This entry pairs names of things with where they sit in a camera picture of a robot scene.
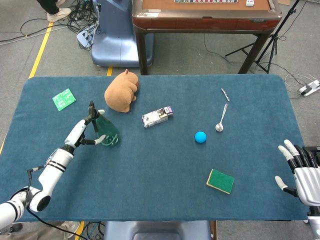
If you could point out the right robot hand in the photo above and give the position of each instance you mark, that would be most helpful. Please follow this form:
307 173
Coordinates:
310 185

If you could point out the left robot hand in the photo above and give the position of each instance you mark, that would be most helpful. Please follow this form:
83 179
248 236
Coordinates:
76 132

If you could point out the green spray bottle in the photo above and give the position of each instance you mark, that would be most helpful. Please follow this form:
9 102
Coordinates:
106 127

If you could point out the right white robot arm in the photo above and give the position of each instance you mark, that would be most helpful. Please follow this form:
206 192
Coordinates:
315 225

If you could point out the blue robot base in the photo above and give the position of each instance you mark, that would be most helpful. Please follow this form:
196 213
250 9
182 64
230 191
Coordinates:
115 37

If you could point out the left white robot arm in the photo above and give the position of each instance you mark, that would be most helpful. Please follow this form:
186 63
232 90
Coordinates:
55 167

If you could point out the black tripod stand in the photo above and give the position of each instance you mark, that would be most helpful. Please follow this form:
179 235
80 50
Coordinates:
275 37

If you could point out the black box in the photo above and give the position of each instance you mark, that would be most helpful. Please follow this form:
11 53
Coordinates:
312 150

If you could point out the green circuit board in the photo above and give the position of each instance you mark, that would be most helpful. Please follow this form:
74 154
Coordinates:
64 99

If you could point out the brown plush capybara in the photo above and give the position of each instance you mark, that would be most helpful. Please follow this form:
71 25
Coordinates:
120 92

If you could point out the white purple carton box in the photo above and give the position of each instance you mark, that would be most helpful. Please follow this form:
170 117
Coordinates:
156 117

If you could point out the green yellow sponge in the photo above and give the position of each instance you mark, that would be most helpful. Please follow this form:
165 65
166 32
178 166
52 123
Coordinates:
220 181

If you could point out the blue table cloth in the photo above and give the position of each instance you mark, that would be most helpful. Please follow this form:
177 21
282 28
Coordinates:
162 160

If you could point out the yellow floor tape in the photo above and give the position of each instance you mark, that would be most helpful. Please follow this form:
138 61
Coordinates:
41 48

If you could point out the white sneaker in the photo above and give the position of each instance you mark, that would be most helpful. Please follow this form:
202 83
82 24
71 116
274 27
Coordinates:
71 227
60 15

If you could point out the white power strip with plugs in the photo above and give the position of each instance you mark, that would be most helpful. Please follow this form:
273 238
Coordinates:
83 36

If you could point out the metal spoon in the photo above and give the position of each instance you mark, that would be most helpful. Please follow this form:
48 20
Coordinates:
219 127

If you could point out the khaki trouser leg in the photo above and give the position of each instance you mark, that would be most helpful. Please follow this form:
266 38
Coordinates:
40 233

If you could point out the blue ball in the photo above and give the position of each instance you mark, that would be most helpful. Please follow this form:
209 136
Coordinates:
200 137

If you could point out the grey blue robot torso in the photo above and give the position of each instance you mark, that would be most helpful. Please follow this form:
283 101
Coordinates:
157 230

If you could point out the black trouser leg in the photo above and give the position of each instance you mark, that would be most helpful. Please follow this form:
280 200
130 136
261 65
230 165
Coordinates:
50 5

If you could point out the brown mahjong table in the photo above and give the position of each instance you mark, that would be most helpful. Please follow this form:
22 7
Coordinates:
205 21

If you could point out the row of mahjong tiles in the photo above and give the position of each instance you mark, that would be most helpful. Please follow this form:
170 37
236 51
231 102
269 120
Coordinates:
205 1

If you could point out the white mahjong tile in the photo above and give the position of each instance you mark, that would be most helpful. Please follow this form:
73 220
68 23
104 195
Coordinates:
250 2

